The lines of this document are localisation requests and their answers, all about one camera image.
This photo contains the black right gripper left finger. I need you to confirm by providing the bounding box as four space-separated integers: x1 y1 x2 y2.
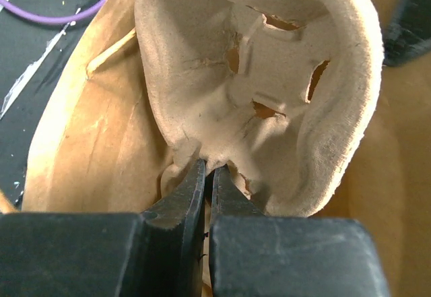
139 158 207 297

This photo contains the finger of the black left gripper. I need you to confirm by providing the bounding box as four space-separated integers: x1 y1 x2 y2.
383 0 430 67

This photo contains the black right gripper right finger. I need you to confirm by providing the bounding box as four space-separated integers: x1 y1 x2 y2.
209 164 264 296

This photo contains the brown green paper bag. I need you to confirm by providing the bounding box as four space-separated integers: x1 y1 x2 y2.
0 0 431 297

